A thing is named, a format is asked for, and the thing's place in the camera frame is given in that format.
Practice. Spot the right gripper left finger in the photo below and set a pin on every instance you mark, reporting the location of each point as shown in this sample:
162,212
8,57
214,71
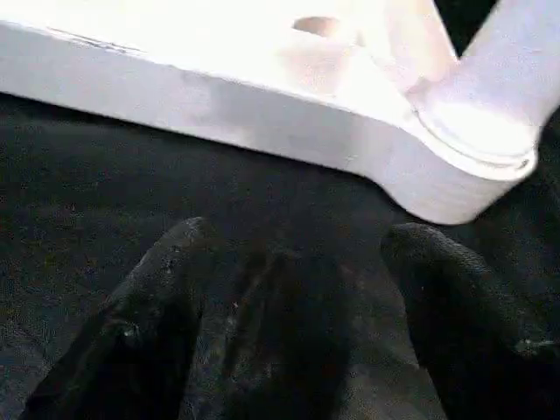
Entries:
131,332

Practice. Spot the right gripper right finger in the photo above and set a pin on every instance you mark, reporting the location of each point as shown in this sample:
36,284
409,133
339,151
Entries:
472,332

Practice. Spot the white plastic table leg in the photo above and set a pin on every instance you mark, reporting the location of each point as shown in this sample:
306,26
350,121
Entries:
503,87

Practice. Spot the white plastic table top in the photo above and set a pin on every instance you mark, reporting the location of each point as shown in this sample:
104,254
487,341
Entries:
175,65

